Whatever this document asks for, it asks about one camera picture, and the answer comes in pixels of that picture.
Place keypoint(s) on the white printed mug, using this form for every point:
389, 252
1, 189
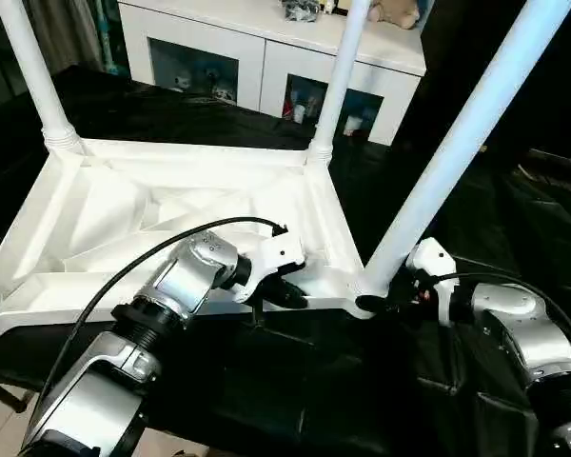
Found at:
314, 107

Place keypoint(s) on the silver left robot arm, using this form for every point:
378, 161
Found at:
185, 281

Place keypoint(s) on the small white cup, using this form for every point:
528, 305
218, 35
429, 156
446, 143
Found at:
299, 112
354, 124

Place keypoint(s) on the beige teddy bear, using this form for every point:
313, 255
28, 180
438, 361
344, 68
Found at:
397, 12

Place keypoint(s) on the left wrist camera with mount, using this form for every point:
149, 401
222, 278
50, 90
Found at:
276, 254

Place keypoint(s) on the dark cluttered bundle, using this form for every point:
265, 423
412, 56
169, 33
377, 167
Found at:
300, 10

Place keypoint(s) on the beige curtain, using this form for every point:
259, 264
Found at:
66, 33

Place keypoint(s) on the white plastic table top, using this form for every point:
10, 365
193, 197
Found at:
171, 204

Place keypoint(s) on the long black bar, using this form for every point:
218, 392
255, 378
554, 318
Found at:
561, 159

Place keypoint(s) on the black shiny mat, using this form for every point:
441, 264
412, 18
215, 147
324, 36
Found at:
290, 390

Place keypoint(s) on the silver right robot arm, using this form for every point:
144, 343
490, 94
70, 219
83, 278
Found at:
528, 328

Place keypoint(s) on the white sideboard cabinet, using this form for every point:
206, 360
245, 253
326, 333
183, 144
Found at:
209, 33

